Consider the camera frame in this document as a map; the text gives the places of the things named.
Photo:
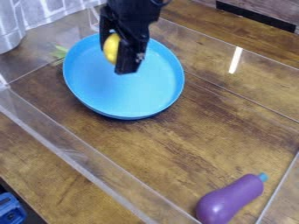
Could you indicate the green leafy toy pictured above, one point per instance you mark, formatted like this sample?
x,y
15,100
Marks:
x,y
59,54

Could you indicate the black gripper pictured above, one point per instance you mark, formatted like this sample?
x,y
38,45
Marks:
x,y
128,17

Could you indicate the purple toy eggplant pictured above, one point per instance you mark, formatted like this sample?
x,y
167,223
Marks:
x,y
219,205

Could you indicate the yellow toy lemon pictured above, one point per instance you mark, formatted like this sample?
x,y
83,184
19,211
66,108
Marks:
x,y
110,48

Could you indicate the dark baseboard strip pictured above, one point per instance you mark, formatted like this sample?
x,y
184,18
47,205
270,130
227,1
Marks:
x,y
255,16

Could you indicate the blue device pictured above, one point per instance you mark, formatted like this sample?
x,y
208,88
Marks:
x,y
12,213

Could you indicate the clear acrylic enclosure wall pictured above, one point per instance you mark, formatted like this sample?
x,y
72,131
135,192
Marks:
x,y
91,170

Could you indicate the grey checkered curtain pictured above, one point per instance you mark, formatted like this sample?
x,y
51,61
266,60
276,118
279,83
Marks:
x,y
22,15

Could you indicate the blue oval tray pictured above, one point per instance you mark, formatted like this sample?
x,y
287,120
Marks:
x,y
128,96

